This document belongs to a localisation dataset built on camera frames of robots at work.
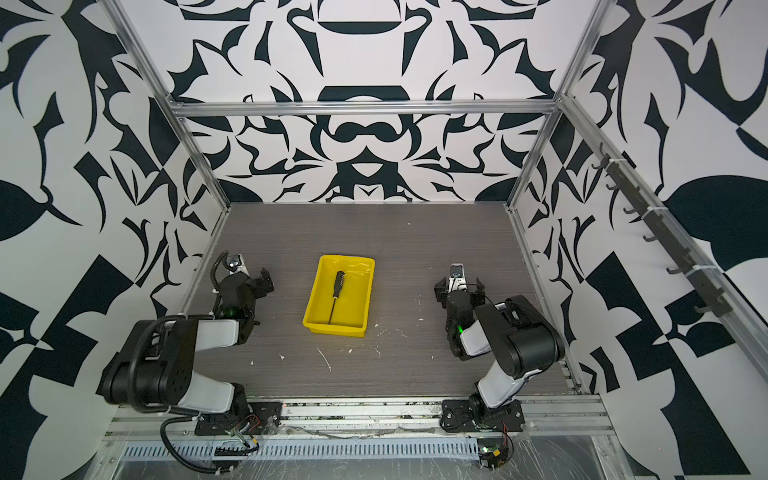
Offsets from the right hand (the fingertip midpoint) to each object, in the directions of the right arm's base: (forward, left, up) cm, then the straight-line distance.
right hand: (465, 276), depth 92 cm
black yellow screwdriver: (+2, +39, -4) cm, 39 cm away
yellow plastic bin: (-8, +35, -5) cm, 36 cm away
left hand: (+2, +66, +4) cm, 66 cm away
